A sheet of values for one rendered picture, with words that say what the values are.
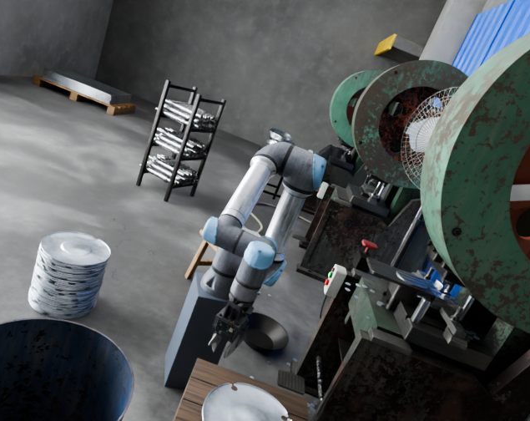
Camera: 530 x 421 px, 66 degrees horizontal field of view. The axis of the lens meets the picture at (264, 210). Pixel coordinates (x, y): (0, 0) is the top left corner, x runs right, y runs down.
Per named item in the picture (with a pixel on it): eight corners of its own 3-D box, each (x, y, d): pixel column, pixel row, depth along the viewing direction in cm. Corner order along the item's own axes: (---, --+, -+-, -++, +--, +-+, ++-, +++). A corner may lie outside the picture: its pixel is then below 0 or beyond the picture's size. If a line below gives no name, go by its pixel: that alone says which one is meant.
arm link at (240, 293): (241, 271, 114) (266, 285, 112) (235, 285, 116) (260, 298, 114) (230, 280, 107) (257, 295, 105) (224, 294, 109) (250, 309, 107)
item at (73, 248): (83, 274, 168) (83, 272, 168) (24, 245, 172) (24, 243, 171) (122, 251, 196) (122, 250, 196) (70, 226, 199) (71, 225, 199)
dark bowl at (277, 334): (227, 347, 204) (231, 336, 202) (236, 315, 233) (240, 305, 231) (283, 368, 205) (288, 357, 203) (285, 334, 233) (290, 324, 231)
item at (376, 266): (357, 300, 153) (373, 270, 149) (353, 283, 166) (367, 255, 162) (419, 324, 153) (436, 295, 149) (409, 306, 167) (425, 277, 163)
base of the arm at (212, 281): (201, 294, 155) (209, 272, 152) (199, 273, 168) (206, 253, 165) (238, 301, 159) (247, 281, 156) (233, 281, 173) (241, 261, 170)
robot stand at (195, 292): (164, 387, 166) (198, 296, 153) (164, 356, 182) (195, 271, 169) (206, 393, 172) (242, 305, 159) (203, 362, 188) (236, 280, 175)
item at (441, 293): (430, 306, 150) (436, 296, 149) (419, 287, 165) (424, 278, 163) (452, 315, 150) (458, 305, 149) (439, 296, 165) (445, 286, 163)
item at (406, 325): (404, 340, 138) (411, 326, 137) (379, 281, 181) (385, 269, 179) (485, 372, 139) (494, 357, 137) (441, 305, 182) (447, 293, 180)
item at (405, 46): (388, 48, 623) (396, 30, 615) (374, 54, 742) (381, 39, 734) (443, 70, 625) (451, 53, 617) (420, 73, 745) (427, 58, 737)
